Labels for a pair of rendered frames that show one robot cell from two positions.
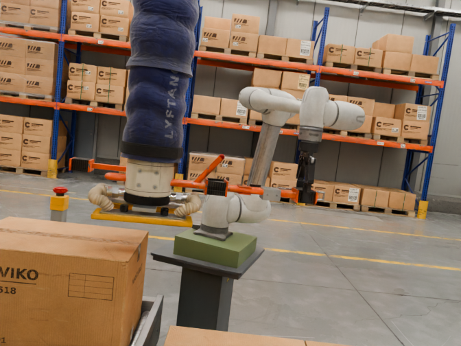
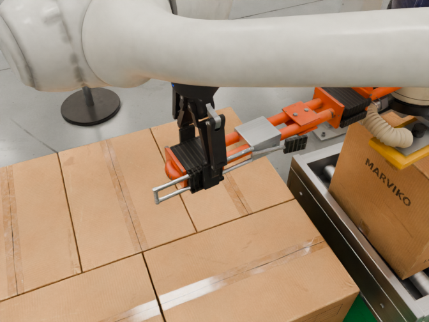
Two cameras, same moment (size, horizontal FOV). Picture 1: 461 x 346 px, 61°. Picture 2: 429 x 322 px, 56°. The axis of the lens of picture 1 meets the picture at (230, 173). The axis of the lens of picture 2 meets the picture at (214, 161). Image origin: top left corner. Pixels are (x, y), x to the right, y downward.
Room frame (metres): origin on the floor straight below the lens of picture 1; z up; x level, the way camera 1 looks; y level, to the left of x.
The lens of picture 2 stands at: (2.02, -0.45, 1.73)
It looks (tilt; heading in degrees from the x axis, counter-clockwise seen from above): 46 degrees down; 158
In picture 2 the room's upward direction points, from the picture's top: straight up
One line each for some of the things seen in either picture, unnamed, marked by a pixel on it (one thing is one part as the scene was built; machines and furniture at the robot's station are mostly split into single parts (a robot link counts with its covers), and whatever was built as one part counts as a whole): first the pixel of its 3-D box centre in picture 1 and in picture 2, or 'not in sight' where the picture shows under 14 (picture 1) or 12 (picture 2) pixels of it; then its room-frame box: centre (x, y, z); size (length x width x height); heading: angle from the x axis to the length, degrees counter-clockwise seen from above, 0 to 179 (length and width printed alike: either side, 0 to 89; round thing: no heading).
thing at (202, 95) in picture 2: (307, 154); (196, 88); (1.54, -0.29, 1.37); 0.08 x 0.07 x 0.09; 8
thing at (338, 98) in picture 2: (215, 186); (340, 101); (1.49, 0.05, 1.20); 0.10 x 0.08 x 0.06; 8
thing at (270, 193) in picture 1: (269, 193); (256, 138); (1.52, -0.16, 1.20); 0.07 x 0.07 x 0.04; 8
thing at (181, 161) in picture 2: (304, 195); (194, 160); (1.53, -0.30, 1.20); 0.08 x 0.07 x 0.05; 98
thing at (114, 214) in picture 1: (144, 213); not in sight; (1.36, 0.28, 1.10); 0.34 x 0.10 x 0.05; 98
